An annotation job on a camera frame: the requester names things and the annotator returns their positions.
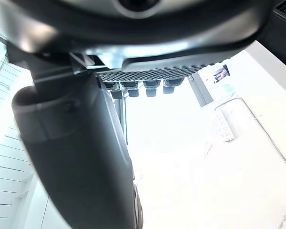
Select white window blinds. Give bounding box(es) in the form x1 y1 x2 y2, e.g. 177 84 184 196
0 19 39 220

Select black cabinet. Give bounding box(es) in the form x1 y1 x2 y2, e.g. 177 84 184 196
258 0 286 63

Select small picture card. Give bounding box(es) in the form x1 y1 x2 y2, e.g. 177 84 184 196
213 64 231 84

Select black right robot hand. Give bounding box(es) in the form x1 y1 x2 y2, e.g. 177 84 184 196
0 0 275 229

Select white remote control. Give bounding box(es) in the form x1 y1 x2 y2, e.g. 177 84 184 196
212 107 235 143

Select grey table leg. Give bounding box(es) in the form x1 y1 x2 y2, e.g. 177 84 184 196
187 71 214 108

